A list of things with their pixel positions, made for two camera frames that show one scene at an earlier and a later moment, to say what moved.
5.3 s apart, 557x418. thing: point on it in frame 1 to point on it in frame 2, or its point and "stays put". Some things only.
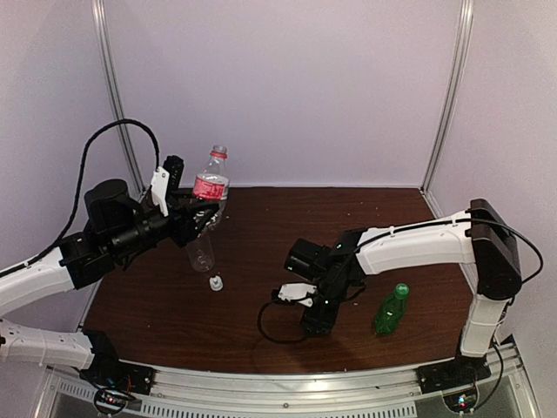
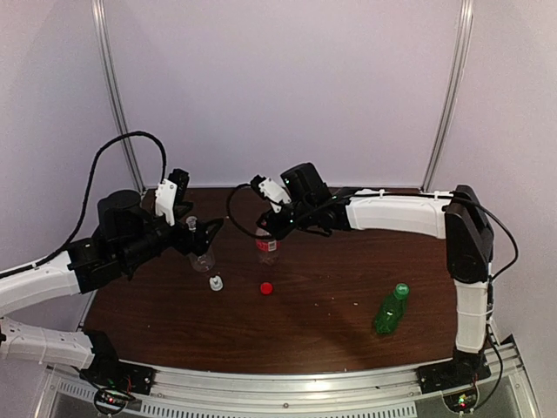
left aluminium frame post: x=109 y=48 stays put
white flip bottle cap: x=216 y=283 stays put
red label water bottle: x=212 y=182 to x=267 y=249
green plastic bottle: x=389 y=315 stays put
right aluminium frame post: x=448 y=103 stays put
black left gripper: x=181 y=218 to x=199 y=243
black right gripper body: x=328 y=315 to x=280 y=229
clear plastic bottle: x=201 y=252 stays put
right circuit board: x=461 y=401 stays put
